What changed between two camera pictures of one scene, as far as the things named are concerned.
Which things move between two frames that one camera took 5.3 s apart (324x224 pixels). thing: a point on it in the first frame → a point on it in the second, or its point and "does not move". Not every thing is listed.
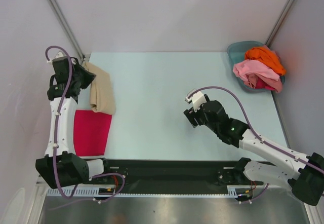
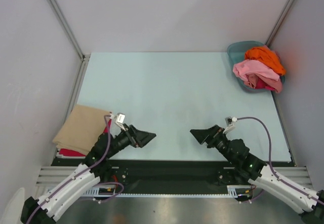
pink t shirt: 249,70 does not move
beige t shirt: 102,96 → 81,130
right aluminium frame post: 286,10 does not move
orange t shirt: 266,55 does not move
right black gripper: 190,115 → 202,135
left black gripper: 89,77 → 142,138
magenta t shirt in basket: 260,84 does not move
